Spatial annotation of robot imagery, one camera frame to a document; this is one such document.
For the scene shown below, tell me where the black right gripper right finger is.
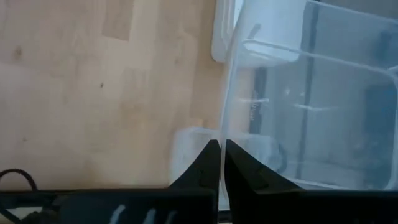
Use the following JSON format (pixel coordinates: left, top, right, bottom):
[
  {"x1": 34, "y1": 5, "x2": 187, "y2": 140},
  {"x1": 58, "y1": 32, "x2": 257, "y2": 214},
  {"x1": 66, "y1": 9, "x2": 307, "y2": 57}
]
[{"x1": 224, "y1": 139, "x2": 398, "y2": 224}]

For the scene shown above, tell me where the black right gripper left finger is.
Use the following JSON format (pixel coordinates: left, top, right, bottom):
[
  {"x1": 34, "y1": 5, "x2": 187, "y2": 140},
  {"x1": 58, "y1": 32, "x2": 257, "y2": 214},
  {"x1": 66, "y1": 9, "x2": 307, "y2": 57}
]
[{"x1": 58, "y1": 139, "x2": 221, "y2": 224}]

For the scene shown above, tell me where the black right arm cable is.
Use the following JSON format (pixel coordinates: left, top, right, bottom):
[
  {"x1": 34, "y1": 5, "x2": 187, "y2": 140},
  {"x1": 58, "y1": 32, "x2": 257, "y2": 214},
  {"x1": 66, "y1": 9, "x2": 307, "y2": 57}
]
[{"x1": 0, "y1": 167, "x2": 39, "y2": 191}]

